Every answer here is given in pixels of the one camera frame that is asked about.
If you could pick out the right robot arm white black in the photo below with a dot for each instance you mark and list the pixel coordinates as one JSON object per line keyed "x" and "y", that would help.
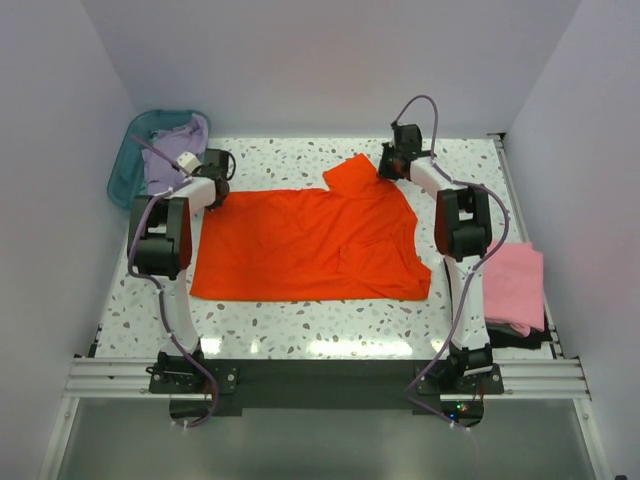
{"x": 462, "y": 235}

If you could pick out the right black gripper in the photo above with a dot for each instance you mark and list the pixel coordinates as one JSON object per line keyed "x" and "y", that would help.
{"x": 387, "y": 149}

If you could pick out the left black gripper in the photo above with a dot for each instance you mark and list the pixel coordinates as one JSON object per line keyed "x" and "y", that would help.
{"x": 213, "y": 207}

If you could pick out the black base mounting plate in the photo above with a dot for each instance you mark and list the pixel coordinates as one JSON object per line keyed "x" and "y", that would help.
{"x": 231, "y": 387}

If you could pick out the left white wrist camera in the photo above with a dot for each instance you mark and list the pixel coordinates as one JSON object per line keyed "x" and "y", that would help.
{"x": 188, "y": 162}

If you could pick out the teal plastic basket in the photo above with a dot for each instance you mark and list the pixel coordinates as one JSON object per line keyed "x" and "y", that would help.
{"x": 149, "y": 138}

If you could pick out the orange t shirt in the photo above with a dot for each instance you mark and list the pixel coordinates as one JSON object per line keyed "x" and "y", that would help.
{"x": 353, "y": 239}

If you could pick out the pink folded t shirt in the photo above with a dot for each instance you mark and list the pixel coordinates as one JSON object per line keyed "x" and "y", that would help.
{"x": 513, "y": 288}

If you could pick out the black folded t shirt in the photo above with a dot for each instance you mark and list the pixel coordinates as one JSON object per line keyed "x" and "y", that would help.
{"x": 520, "y": 340}

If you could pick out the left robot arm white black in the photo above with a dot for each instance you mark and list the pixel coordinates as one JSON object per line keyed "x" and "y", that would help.
{"x": 160, "y": 240}

